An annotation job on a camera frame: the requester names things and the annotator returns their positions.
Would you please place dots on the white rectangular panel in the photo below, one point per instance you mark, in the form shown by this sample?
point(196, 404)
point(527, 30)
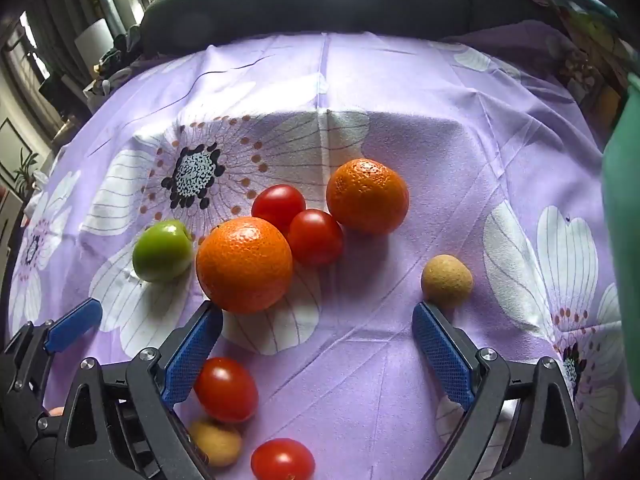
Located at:
point(94, 42)

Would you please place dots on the purple floral bedsheet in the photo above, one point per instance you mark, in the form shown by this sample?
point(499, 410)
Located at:
point(400, 110)

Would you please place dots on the dark ribbed cushion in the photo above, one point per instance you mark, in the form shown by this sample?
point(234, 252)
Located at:
point(310, 0)

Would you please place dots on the potted plant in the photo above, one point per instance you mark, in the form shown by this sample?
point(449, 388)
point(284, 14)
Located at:
point(25, 170)

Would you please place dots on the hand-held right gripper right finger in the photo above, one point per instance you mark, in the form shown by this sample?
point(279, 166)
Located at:
point(442, 355)

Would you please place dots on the small brown round fruit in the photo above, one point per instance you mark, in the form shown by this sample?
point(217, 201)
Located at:
point(446, 280)

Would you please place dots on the dark clothes heap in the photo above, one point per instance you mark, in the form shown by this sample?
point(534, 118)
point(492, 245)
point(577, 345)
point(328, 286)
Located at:
point(115, 67)

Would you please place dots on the small yellow round fruit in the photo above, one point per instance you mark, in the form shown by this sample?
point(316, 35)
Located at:
point(216, 442)

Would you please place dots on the framed wall picture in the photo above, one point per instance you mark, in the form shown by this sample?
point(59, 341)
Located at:
point(12, 147)

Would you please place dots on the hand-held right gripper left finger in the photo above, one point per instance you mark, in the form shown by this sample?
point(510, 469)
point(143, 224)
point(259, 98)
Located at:
point(192, 355)

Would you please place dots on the small green fruit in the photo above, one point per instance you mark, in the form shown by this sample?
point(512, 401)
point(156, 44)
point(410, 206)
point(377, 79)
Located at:
point(162, 250)

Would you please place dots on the orange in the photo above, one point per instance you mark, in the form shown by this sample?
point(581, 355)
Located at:
point(244, 265)
point(367, 196)

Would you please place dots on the red cherry tomato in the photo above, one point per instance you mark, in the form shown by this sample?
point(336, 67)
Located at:
point(226, 389)
point(315, 237)
point(282, 460)
point(278, 207)

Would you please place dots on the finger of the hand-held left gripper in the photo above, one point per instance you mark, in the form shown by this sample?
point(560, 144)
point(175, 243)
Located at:
point(72, 322)

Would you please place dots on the green plastic bowl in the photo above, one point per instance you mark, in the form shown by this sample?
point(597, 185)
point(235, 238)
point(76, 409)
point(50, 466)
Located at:
point(624, 260)

